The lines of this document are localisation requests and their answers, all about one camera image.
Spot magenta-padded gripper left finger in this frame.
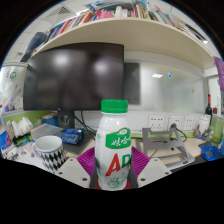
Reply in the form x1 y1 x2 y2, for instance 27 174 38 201
54 146 100 190

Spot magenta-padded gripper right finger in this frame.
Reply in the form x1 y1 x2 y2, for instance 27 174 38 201
129 146 173 190

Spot white green-capped drink bottle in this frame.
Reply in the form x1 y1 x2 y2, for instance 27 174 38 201
94 98 133 192

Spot blue circuit board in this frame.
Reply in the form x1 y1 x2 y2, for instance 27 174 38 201
60 128 85 145

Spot grey metal laptop stand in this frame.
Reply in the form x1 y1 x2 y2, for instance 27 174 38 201
141 126 196 171

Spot black-white diamond pattern mug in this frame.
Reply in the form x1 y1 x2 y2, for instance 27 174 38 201
33 134 67 175

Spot translucent plastic case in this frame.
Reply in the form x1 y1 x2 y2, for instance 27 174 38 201
29 123 64 141

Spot blue container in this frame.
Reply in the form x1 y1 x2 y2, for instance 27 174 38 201
41 112 59 127

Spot white tissue packs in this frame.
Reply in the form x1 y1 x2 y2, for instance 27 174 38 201
9 116 34 138

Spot dark wine bottle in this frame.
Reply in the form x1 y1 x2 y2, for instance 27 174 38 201
204 93 214 126

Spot blue-white tissue box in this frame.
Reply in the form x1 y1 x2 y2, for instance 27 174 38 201
0 131 11 149

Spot black computer monitor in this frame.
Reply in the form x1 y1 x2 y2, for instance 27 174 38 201
22 42 125 156

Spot black cable tangle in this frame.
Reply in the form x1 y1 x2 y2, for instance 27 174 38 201
73 111 98 134

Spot white wall socket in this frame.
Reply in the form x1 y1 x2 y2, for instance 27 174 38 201
168 115 184 131
148 114 166 131
184 115 195 132

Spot black plugged power cable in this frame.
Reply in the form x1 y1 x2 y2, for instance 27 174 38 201
169 123 188 143

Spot blue coiled cable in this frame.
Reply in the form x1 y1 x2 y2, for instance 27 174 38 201
200 144 220 162

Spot wall shelf with books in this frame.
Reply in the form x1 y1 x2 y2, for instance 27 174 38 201
19 0 216 69

